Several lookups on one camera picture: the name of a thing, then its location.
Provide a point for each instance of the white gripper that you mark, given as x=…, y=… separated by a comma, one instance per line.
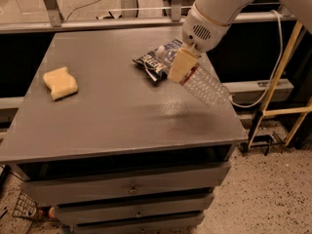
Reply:
x=204, y=33

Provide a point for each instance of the clear plastic water bottle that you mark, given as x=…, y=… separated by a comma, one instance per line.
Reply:
x=201, y=84

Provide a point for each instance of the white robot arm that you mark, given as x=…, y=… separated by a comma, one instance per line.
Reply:
x=225, y=11

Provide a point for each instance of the blue chip bag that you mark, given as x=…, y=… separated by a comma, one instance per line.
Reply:
x=157, y=63

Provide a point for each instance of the grey metal railing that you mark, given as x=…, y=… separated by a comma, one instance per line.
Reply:
x=25, y=16

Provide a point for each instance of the grey drawer cabinet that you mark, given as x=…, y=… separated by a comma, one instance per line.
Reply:
x=122, y=156

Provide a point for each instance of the yellow sponge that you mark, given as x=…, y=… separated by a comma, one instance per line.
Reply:
x=60, y=82

